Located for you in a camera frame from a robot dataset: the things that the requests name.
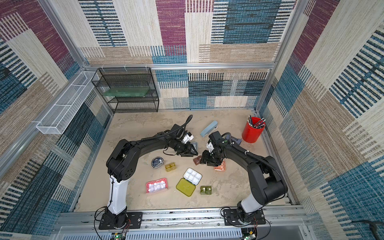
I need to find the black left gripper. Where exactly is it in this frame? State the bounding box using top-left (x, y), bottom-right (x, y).
top-left (173, 140), bottom-right (200, 158)

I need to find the maroon two-compartment pillbox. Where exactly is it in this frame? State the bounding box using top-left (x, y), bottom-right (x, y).
top-left (193, 156), bottom-right (202, 166)

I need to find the orange pillbox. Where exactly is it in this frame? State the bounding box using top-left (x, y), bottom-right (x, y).
top-left (214, 160), bottom-right (226, 172)

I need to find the yellow two-compartment pillbox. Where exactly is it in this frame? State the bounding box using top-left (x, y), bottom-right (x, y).
top-left (165, 162), bottom-right (177, 172)

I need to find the round dark blue pillbox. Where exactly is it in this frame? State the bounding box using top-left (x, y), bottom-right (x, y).
top-left (151, 157), bottom-right (165, 169)

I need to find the blue six-compartment pillbox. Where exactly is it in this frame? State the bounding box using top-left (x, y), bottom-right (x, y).
top-left (191, 142), bottom-right (198, 150)

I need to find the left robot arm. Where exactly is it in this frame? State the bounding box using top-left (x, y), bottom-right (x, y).
top-left (98, 115), bottom-right (198, 230)

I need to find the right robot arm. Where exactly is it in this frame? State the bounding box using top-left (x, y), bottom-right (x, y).
top-left (202, 131), bottom-right (288, 227)

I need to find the small green two-compartment pillbox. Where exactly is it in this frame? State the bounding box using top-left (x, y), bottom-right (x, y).
top-left (200, 186), bottom-right (212, 195)

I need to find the light blue stapler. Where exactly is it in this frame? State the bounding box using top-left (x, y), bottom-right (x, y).
top-left (200, 121), bottom-right (218, 138)

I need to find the white pillbox with green lid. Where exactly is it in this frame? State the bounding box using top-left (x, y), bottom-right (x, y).
top-left (176, 168), bottom-right (203, 197)

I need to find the pink pillbox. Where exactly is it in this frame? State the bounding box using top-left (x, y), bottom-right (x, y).
top-left (146, 178), bottom-right (168, 194)

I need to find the red pen cup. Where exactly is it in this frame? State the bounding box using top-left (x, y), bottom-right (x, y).
top-left (242, 116), bottom-right (266, 144)

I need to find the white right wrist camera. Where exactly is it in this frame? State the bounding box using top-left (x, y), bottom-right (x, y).
top-left (206, 142), bottom-right (215, 153)

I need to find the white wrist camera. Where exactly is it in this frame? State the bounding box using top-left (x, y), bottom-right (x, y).
top-left (206, 142), bottom-right (215, 153)
top-left (182, 133), bottom-right (194, 144)

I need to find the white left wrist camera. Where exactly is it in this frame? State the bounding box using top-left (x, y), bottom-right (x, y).
top-left (182, 133), bottom-right (194, 144)

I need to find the black wire mesh shelf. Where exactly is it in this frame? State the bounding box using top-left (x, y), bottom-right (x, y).
top-left (91, 67), bottom-right (160, 114)

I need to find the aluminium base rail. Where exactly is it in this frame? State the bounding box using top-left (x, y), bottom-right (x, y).
top-left (50, 206), bottom-right (316, 240)

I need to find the white wire mesh basket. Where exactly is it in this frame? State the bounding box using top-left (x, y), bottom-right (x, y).
top-left (36, 71), bottom-right (95, 135)

